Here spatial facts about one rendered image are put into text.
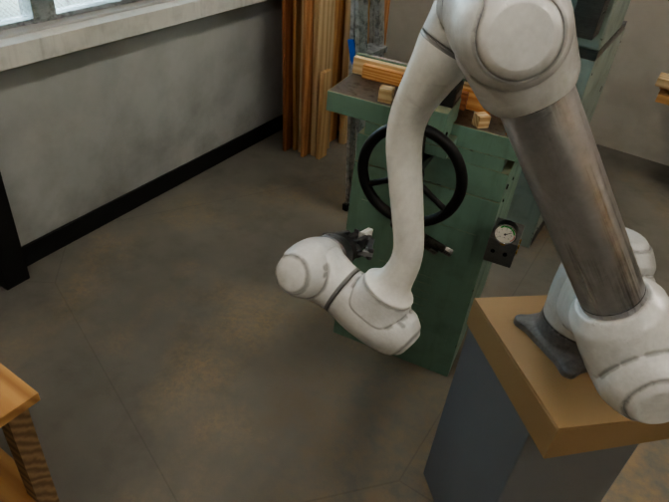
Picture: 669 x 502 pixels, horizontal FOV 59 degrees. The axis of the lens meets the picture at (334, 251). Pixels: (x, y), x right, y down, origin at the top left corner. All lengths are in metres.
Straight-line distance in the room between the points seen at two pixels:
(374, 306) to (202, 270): 1.47
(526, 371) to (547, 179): 0.50
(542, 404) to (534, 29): 0.72
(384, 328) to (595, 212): 0.41
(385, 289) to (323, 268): 0.12
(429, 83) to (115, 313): 1.64
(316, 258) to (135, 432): 1.03
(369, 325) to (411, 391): 0.99
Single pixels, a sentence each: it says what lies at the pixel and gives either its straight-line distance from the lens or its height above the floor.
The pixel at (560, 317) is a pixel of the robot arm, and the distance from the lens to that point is 1.23.
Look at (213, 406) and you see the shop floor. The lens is 1.95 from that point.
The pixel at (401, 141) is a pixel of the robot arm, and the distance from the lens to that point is 0.97.
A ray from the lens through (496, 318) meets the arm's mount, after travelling 1.33.
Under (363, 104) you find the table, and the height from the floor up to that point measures 0.89.
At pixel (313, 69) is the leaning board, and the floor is 0.48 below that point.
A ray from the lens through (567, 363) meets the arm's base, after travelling 1.27.
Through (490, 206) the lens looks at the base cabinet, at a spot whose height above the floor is 0.69.
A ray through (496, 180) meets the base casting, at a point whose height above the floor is 0.77.
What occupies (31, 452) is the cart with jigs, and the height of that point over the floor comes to 0.36.
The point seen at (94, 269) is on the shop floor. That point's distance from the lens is 2.51.
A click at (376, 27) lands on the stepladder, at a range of 2.67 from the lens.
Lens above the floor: 1.52
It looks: 36 degrees down
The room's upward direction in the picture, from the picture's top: 6 degrees clockwise
